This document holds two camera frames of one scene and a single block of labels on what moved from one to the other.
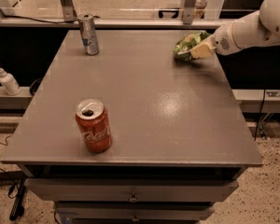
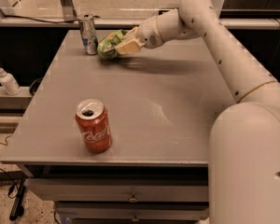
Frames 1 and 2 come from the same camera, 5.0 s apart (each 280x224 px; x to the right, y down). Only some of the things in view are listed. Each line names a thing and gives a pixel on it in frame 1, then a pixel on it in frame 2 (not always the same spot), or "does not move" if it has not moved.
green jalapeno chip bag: x=181 y=49 to x=105 y=48
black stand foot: x=18 y=210 does not move
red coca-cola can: x=94 y=123 does not move
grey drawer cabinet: x=134 y=127 does not move
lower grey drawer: x=133 y=210 does not move
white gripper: x=223 y=41 to x=148 y=32
